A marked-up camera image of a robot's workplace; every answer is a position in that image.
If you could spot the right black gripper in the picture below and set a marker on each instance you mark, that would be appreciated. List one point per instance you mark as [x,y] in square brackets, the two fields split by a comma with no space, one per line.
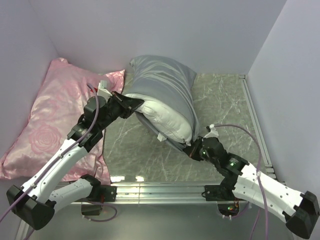
[191,150]

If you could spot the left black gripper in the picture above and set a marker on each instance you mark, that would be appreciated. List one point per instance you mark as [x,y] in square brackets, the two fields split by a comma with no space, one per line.
[131,103]

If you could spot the white pillow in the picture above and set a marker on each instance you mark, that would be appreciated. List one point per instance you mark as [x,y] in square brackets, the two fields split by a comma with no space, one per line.
[165,122]

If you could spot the grey pillowcase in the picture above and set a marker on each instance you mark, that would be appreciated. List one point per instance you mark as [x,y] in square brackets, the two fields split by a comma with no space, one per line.
[170,82]

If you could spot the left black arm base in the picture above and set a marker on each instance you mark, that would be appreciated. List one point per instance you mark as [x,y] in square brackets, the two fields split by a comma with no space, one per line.
[102,194]

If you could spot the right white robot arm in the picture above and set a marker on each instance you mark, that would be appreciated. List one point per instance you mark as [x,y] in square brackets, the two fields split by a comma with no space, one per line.
[299,211]

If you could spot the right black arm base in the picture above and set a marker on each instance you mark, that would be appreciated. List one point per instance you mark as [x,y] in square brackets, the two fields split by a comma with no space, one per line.
[227,204]

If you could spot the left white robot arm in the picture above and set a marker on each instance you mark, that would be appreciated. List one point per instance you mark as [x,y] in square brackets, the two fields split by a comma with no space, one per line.
[37,200]

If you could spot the pink satin rose pillow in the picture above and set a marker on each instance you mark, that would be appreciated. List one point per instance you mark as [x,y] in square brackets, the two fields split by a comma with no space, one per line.
[57,108]

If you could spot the grey marble mat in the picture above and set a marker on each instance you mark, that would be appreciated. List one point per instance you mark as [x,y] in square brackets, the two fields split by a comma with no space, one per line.
[132,152]

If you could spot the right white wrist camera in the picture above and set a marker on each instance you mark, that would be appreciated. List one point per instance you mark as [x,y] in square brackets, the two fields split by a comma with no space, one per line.
[211,132]

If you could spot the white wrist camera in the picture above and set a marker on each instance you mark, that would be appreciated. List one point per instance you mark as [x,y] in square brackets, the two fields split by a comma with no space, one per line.
[211,132]
[103,89]

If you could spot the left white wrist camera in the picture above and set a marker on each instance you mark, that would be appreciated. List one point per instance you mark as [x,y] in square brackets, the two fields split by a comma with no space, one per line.
[103,89]

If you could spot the aluminium mounting rail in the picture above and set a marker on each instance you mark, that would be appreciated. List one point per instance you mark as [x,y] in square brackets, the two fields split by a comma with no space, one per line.
[157,192]

